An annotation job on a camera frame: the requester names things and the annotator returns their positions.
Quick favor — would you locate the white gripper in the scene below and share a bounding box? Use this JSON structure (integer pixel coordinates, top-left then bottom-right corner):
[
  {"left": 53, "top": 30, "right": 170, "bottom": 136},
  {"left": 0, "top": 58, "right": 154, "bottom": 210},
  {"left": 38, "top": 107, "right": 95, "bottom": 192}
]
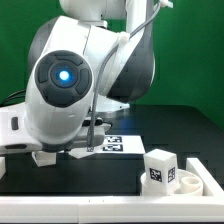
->
[{"left": 0, "top": 103, "right": 111, "bottom": 155}]

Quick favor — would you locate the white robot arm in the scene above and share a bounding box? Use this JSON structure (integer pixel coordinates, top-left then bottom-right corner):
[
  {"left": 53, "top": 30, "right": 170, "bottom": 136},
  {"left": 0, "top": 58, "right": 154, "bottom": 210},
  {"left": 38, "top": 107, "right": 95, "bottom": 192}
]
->
[{"left": 0, "top": 0, "right": 172, "bottom": 155}]

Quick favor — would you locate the white block left edge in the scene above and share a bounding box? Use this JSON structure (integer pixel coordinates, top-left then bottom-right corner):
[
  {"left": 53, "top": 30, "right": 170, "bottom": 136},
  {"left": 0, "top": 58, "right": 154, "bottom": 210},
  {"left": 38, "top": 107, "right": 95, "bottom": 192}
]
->
[{"left": 0, "top": 157, "right": 6, "bottom": 179}]

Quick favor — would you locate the white paper marker sheet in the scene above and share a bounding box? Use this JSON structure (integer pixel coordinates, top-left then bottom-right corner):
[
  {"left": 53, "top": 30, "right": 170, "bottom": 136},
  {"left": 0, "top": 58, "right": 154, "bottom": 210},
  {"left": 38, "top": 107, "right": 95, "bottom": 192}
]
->
[{"left": 94, "top": 135, "right": 145, "bottom": 154}]

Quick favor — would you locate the black cable pair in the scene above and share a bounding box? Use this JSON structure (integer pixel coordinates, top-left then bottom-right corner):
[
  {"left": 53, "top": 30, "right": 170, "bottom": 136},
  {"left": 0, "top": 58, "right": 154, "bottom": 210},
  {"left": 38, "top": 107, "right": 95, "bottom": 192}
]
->
[{"left": 0, "top": 89, "right": 28, "bottom": 107}]

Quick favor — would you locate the white front rail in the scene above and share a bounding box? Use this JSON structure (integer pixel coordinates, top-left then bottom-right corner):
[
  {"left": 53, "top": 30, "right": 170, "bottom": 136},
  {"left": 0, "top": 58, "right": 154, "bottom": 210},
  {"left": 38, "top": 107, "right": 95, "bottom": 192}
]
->
[{"left": 0, "top": 196, "right": 224, "bottom": 224}]

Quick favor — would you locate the grey corrugated hose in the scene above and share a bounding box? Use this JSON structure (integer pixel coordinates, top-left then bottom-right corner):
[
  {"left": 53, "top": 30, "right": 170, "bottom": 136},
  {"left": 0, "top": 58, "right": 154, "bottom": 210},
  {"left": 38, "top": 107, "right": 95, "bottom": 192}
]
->
[{"left": 85, "top": 0, "right": 163, "bottom": 153}]

